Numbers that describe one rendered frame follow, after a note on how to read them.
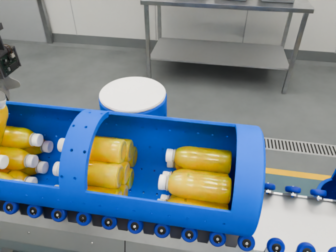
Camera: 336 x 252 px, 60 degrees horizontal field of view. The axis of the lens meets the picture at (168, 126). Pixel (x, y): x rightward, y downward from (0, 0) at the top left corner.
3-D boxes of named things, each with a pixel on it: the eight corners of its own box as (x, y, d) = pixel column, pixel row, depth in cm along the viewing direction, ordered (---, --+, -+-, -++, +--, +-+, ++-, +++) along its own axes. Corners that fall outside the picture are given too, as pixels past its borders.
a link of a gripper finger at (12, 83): (24, 102, 76) (8, 74, 70) (3, 100, 77) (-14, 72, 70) (29, 94, 79) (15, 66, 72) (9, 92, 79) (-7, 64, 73)
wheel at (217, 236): (223, 228, 76) (222, 226, 78) (206, 233, 77) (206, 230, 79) (228, 245, 76) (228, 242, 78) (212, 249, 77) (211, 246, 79)
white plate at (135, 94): (85, 92, 121) (85, 95, 122) (129, 120, 106) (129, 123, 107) (135, 70, 137) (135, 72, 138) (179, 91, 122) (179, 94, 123)
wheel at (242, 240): (255, 235, 75) (254, 232, 77) (237, 235, 76) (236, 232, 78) (256, 252, 75) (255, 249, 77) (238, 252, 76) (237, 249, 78)
